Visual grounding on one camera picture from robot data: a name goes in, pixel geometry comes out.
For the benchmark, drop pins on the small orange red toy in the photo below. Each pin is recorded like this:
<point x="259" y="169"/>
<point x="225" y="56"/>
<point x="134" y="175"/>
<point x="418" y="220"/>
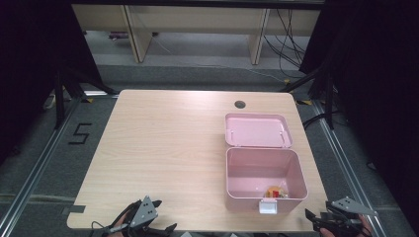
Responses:
<point x="276" y="192"/>

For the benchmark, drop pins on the person's right hand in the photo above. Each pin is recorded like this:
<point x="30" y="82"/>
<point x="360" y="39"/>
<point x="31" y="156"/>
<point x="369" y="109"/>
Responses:
<point x="364" y="227"/>

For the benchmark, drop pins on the aluminium floor rail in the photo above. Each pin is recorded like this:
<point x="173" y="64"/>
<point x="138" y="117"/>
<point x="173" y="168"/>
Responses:
<point x="36" y="171"/>
<point x="342" y="164"/>

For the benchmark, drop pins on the grey tape strip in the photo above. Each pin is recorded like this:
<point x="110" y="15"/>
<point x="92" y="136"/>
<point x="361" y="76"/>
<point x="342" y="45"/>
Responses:
<point x="74" y="209"/>

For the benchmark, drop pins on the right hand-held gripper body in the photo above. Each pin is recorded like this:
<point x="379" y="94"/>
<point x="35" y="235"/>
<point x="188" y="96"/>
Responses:
<point x="350" y="210"/>

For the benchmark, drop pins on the round grey table grommet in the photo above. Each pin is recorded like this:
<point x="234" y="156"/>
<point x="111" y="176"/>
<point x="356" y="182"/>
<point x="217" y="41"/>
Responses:
<point x="239" y="104"/>

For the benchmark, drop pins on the light wooden bench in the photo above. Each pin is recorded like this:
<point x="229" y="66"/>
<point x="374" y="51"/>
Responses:
<point x="197" y="23"/>

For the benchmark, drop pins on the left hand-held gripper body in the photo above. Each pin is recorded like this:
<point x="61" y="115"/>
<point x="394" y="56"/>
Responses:
<point x="143" y="212"/>

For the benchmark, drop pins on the yellow black floor tape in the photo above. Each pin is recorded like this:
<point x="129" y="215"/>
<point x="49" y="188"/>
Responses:
<point x="303" y="102"/>
<point x="87" y="100"/>

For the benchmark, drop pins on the pink plastic box with lid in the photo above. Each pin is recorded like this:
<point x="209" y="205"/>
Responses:
<point x="257" y="171"/>

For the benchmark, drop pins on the small dark purple object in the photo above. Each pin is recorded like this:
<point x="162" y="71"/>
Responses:
<point x="118" y="35"/>

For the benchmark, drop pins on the person's left hand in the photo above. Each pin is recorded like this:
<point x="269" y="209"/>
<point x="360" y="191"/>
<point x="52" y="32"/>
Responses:
<point x="121" y="220"/>

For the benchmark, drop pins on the black curtain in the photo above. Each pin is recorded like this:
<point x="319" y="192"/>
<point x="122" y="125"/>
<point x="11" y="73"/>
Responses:
<point x="36" y="65"/>
<point x="378" y="82"/>

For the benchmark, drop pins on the black metal stand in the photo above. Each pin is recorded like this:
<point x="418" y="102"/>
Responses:
<point x="62" y="95"/>
<point x="324" y="95"/>

